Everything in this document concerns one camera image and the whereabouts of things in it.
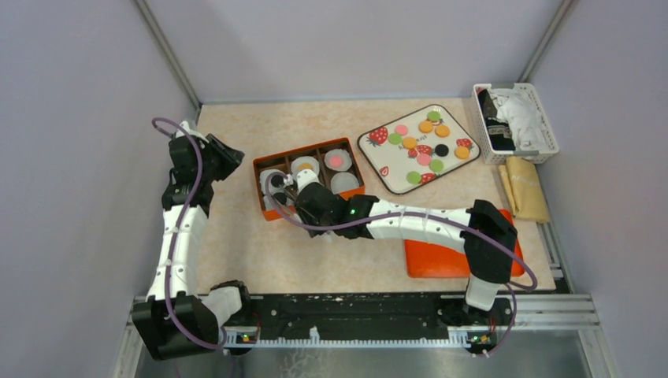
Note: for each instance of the orange cookie box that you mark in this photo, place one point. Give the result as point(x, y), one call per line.
point(345, 181)

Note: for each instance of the green cookie bottom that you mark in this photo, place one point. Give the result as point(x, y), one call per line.
point(413, 178)

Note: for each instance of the black cookie on tray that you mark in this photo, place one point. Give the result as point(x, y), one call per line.
point(441, 150)

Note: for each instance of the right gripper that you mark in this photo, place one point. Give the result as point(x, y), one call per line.
point(314, 232)

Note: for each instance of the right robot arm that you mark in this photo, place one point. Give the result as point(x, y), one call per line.
point(389, 220)

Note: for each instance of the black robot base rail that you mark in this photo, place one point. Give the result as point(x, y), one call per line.
point(365, 317)

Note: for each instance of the green cookie top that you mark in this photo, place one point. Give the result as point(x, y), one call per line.
point(434, 116)

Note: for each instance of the tan folded cloth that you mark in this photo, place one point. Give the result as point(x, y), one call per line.
point(523, 190)

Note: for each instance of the white cloth in basket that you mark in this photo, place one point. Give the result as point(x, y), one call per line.
point(517, 109)

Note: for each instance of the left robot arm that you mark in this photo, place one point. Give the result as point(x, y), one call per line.
point(173, 321)

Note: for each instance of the white plastic basket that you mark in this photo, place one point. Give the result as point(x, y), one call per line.
point(497, 157)

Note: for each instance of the pink cookie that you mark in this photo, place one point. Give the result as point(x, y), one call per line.
point(335, 161)

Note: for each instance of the green cookie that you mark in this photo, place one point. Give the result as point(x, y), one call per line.
point(434, 116)
point(413, 178)

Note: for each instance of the black cookie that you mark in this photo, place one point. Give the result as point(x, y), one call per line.
point(282, 198)
point(441, 150)
point(277, 181)

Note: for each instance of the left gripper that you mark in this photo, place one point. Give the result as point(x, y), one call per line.
point(230, 157)

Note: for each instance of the black item in basket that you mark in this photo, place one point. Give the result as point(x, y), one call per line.
point(498, 131)

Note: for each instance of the strawberry pattern tray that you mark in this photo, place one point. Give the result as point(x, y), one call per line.
point(382, 148)

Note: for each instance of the orange cookie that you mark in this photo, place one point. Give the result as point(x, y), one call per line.
point(304, 166)
point(462, 152)
point(409, 143)

